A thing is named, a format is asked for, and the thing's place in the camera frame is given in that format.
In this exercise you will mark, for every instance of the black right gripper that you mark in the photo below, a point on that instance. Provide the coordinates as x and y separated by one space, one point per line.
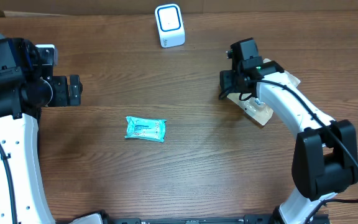
228 86

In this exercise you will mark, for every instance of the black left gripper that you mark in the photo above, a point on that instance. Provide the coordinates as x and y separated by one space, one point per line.
64 98

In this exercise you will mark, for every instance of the beige snack pouch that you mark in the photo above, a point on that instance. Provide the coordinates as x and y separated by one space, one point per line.
256 109

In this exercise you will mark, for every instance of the teal wet wipes pack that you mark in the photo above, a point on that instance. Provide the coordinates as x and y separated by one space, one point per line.
146 129

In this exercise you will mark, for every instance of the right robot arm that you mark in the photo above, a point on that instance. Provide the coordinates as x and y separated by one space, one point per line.
325 159

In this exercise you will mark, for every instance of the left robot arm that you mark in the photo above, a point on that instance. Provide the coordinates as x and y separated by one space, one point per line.
27 84

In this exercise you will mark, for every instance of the white barcode scanner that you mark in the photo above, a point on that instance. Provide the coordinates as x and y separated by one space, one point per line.
170 25

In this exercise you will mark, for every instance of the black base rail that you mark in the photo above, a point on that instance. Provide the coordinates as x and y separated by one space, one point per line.
197 221

